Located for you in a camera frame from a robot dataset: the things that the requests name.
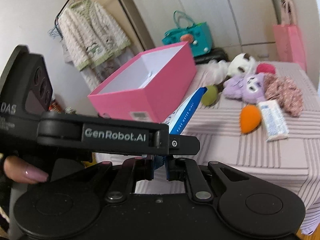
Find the blue wet wipes pack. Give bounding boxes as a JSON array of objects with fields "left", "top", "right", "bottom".
[{"left": 164, "top": 87, "right": 207, "bottom": 135}]

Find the green egg-shaped sponge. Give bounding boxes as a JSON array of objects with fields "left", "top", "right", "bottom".
[{"left": 201, "top": 85, "right": 219, "bottom": 106}]

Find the orange egg-shaped sponge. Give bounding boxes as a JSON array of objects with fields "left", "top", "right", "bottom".
[{"left": 239, "top": 105, "right": 262, "bottom": 134}]

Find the purple plush toy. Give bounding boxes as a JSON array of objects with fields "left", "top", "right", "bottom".
[{"left": 222, "top": 73, "right": 266, "bottom": 105}]

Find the small white tissue pack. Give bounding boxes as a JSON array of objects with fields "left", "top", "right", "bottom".
[{"left": 258, "top": 100, "right": 289, "bottom": 142}]

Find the white brown plush toy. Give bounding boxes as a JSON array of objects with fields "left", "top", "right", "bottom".
[{"left": 215, "top": 53, "right": 257, "bottom": 85}]

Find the pink floral fabric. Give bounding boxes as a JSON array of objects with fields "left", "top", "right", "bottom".
[{"left": 264, "top": 73, "right": 303, "bottom": 117}]

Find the person's left hand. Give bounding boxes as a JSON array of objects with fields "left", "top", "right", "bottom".
[{"left": 3, "top": 156, "right": 49, "bottom": 184}]

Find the pink cardboard box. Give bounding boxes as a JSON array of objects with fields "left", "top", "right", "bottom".
[{"left": 88, "top": 42, "right": 196, "bottom": 123}]

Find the white green knit cardigan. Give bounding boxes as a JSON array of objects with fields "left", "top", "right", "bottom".
[{"left": 58, "top": 0, "right": 131, "bottom": 71}]

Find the black suitcase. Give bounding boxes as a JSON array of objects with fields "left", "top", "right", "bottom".
[{"left": 194, "top": 48, "right": 229, "bottom": 64}]

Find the teal felt tote bag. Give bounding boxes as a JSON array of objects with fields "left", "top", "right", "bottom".
[{"left": 162, "top": 10, "right": 214, "bottom": 57}]

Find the pink fluffy ball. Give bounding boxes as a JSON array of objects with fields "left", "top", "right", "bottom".
[{"left": 255, "top": 63, "right": 276, "bottom": 74}]

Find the beige wardrobe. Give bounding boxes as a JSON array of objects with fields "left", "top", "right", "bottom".
[{"left": 129, "top": 0, "right": 278, "bottom": 61}]

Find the pink paper gift bag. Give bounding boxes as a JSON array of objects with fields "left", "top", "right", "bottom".
[{"left": 273, "top": 24, "right": 306, "bottom": 72}]

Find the pink hanging item with strap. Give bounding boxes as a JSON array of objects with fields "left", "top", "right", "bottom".
[{"left": 278, "top": 0, "right": 298, "bottom": 25}]

